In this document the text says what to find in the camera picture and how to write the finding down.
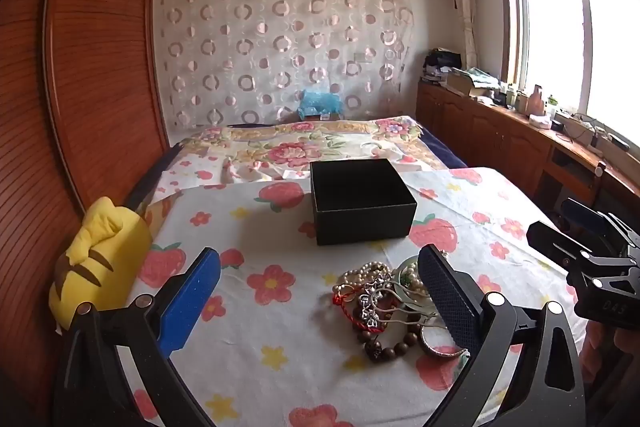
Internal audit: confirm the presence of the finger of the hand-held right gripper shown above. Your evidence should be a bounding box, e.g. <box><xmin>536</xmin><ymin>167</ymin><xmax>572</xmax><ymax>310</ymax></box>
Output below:
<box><xmin>526</xmin><ymin>220</ymin><xmax>626</xmax><ymax>269</ymax></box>
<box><xmin>560</xmin><ymin>198</ymin><xmax>640</xmax><ymax>254</ymax></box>

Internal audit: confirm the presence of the stack of books and boxes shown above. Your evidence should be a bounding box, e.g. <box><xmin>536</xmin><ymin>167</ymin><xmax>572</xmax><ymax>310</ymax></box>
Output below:
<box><xmin>445</xmin><ymin>67</ymin><xmax>502</xmax><ymax>101</ymax></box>

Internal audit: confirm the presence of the wood-framed window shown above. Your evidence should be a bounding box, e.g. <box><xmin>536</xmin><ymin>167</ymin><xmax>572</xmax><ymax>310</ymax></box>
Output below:
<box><xmin>494</xmin><ymin>0</ymin><xmax>640</xmax><ymax>135</ymax></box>

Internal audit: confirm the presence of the silver bangle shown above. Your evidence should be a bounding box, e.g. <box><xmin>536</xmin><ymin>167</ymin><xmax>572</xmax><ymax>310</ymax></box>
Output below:
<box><xmin>418</xmin><ymin>321</ymin><xmax>471</xmax><ymax>359</ymax></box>

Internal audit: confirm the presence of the red string bracelet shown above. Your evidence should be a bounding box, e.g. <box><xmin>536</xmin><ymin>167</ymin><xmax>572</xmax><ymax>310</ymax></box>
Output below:
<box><xmin>332</xmin><ymin>283</ymin><xmax>387</xmax><ymax>334</ymax></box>

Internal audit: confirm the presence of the long pearl necklace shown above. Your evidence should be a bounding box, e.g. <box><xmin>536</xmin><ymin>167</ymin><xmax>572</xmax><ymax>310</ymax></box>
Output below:
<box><xmin>341</xmin><ymin>260</ymin><xmax>432</xmax><ymax>304</ymax></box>

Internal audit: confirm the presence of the pile of dark clothes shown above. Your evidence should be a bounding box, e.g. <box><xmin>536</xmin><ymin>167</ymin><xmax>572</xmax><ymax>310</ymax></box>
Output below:
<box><xmin>422</xmin><ymin>48</ymin><xmax>464</xmax><ymax>84</ymax></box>

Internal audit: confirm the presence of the pale green jade bangle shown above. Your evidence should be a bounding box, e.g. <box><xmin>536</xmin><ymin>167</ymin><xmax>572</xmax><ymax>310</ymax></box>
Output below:
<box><xmin>392</xmin><ymin>256</ymin><xmax>427</xmax><ymax>297</ymax></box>

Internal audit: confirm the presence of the circle-patterned sheer curtain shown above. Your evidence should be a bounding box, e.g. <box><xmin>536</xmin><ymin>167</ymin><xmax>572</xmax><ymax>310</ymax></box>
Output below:
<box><xmin>152</xmin><ymin>0</ymin><xmax>417</xmax><ymax>134</ymax></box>

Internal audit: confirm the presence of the dark wooden bead bracelet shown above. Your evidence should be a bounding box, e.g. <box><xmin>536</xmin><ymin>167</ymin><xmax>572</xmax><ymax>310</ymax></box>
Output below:
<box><xmin>352</xmin><ymin>317</ymin><xmax>427</xmax><ymax>363</ymax></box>

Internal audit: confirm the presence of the white power strip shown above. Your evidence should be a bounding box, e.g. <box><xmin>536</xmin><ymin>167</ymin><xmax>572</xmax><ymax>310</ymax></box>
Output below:
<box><xmin>554</xmin><ymin>111</ymin><xmax>632</xmax><ymax>154</ymax></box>

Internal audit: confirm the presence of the silver hair comb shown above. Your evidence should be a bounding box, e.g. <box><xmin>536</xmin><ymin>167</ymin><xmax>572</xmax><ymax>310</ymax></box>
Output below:
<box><xmin>357</xmin><ymin>276</ymin><xmax>437</xmax><ymax>334</ymax></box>

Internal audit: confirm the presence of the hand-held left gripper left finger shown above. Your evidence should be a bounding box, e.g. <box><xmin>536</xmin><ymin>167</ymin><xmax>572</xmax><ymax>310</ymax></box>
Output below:
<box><xmin>52</xmin><ymin>247</ymin><xmax>222</xmax><ymax>427</ymax></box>

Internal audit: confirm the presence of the black cardboard jewelry box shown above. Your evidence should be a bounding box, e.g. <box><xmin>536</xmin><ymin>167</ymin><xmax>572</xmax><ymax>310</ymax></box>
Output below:
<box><xmin>309</xmin><ymin>158</ymin><xmax>418</xmax><ymax>246</ymax></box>

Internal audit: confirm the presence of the tan cardboard carton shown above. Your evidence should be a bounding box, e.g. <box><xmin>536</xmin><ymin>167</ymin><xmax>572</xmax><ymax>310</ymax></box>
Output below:
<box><xmin>525</xmin><ymin>84</ymin><xmax>547</xmax><ymax>116</ymax></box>

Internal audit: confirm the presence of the strawberry print blanket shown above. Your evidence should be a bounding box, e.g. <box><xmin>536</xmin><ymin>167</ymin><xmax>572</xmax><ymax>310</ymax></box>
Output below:
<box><xmin>115</xmin><ymin>166</ymin><xmax>592</xmax><ymax>427</ymax></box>

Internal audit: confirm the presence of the yellow plush pillow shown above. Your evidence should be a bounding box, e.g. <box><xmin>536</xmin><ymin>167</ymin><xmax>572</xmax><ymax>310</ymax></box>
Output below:
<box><xmin>48</xmin><ymin>196</ymin><xmax>153</xmax><ymax>336</ymax></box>

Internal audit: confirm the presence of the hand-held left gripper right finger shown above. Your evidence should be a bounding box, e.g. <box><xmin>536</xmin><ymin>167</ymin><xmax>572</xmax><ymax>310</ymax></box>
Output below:
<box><xmin>417</xmin><ymin>244</ymin><xmax>587</xmax><ymax>427</ymax></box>

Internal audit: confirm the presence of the group of small bottles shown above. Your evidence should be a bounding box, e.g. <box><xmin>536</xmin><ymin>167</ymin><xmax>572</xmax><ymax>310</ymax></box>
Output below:
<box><xmin>500</xmin><ymin>82</ymin><xmax>531</xmax><ymax>112</ymax></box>

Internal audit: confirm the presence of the floral bed quilt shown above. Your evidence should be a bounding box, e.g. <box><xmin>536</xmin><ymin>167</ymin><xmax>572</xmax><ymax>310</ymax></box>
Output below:
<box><xmin>149</xmin><ymin>114</ymin><xmax>452</xmax><ymax>208</ymax></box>

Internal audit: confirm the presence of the blue plastic bag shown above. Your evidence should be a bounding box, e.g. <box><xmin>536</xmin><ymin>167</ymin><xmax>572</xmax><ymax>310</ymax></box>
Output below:
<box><xmin>298</xmin><ymin>89</ymin><xmax>344</xmax><ymax>120</ymax></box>

